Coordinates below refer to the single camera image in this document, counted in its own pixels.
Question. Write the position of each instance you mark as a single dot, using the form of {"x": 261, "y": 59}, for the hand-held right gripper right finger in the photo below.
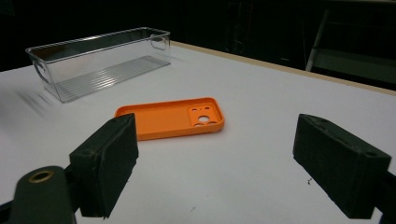
{"x": 339, "y": 165}

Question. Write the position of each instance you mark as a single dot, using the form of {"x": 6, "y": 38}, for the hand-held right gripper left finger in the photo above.
{"x": 104, "y": 165}

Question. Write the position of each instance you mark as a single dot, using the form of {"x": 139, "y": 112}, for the orange phone case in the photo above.
{"x": 162, "y": 119}

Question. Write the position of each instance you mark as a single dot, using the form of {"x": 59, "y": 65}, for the clear plastic bin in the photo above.
{"x": 102, "y": 74}

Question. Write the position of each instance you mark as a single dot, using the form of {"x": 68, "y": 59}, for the white table cover sheet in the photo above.
{"x": 249, "y": 124}

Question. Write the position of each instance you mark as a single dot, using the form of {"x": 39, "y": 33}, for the white desk with metal legs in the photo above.
{"x": 351, "y": 62}

